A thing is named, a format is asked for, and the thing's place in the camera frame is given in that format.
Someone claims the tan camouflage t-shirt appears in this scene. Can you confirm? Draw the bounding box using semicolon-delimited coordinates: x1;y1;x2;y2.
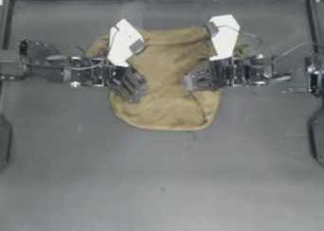
86;26;249;132

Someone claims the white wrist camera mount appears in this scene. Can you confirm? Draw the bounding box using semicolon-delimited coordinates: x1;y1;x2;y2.
106;18;147;68
204;14;242;62

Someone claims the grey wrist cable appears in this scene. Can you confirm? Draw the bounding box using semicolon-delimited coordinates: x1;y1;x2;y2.
217;24;267;58

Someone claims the black side bracket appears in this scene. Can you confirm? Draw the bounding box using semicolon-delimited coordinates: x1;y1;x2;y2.
0;114;12;171
309;108;324;167

